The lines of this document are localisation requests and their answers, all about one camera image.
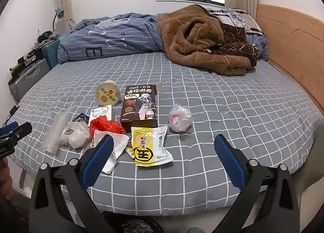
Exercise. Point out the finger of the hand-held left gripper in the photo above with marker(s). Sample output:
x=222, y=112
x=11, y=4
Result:
x=7, y=128
x=22, y=129

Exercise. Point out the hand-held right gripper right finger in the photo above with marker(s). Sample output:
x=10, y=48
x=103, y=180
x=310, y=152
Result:
x=230, y=162

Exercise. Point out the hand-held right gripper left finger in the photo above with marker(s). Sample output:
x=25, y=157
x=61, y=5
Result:
x=98, y=157

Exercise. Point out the white pouch with code print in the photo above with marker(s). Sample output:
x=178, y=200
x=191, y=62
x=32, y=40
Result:
x=74, y=135

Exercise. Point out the red plastic bag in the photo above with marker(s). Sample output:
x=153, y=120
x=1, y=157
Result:
x=108, y=126

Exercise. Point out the yellow snack packet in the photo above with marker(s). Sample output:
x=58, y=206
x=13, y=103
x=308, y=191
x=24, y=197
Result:
x=149, y=147

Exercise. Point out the brown cookie box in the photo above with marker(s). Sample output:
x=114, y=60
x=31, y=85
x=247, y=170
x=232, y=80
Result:
x=139, y=106

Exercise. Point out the trash bin with black liner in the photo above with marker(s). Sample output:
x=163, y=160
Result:
x=136, y=225

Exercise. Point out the person's left hand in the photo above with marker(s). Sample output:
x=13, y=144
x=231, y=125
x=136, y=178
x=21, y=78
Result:
x=6, y=179

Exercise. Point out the white paper wrapper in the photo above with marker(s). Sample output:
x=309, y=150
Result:
x=117, y=147

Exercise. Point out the small white box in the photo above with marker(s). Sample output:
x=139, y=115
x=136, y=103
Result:
x=101, y=114

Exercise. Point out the grey suitcase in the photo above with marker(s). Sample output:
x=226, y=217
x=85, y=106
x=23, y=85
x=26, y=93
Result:
x=29, y=78

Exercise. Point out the cream yogurt cup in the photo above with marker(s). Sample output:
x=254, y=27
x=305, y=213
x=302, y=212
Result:
x=107, y=95

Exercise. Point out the bed with grey checked sheet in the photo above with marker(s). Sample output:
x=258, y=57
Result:
x=202, y=101

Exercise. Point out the row of dark items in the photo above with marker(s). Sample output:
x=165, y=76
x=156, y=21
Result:
x=25, y=59

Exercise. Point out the teal suitcase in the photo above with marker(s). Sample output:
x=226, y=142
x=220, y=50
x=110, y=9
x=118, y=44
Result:
x=52, y=52

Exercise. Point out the black gadget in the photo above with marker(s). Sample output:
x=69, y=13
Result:
x=45, y=36

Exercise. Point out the blue striped duvet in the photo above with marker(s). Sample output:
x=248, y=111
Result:
x=114, y=38

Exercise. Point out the teal desk lamp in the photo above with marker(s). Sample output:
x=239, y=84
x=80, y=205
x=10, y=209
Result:
x=59, y=13

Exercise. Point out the brown fleece blanket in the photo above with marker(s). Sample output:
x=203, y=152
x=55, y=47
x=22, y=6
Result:
x=197, y=38

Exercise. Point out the wooden headboard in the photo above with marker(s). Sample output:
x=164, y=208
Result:
x=291, y=45

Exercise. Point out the printed pillow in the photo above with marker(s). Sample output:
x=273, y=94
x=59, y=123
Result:
x=235, y=19

